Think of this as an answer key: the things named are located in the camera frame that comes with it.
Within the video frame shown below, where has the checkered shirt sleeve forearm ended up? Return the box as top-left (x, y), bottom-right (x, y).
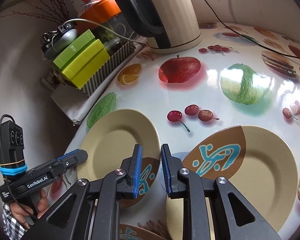
top-left (2, 204), bottom-right (26, 240)

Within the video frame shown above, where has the person's left hand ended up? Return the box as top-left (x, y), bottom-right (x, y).
top-left (9, 189), bottom-right (49, 229)

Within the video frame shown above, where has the beige plate left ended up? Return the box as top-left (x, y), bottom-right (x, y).
top-left (76, 108), bottom-right (161, 209)

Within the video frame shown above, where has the patterned plate bottom edge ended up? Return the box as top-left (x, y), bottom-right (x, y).
top-left (119, 223), bottom-right (165, 240)

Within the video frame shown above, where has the beige brown patterned plate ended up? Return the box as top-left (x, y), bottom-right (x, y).
top-left (172, 125), bottom-right (299, 239)

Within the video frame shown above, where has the yellow green box front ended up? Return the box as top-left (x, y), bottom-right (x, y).
top-left (71, 49), bottom-right (110, 89)

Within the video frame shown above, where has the lime green box middle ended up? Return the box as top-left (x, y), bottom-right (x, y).
top-left (62, 40), bottom-right (104, 80)

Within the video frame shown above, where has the striped storage box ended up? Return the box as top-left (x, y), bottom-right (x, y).
top-left (41, 42), bottom-right (135, 96)

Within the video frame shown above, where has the dark green box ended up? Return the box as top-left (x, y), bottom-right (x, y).
top-left (51, 30), bottom-right (96, 71)

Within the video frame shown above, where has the fruit print tablecloth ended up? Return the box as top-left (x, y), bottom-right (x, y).
top-left (47, 21), bottom-right (300, 240)

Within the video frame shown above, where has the grey round device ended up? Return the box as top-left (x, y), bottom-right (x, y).
top-left (40, 22), bottom-right (78, 60)

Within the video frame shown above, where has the orange lidded container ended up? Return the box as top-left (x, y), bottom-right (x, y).
top-left (79, 0), bottom-right (121, 23)

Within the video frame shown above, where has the cream electric kettle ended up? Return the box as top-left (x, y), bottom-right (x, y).
top-left (115, 0), bottom-right (202, 54)

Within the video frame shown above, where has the white thin cable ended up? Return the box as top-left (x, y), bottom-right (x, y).
top-left (51, 17), bottom-right (147, 52)

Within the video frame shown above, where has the black power cable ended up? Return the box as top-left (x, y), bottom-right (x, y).
top-left (193, 0), bottom-right (300, 61)

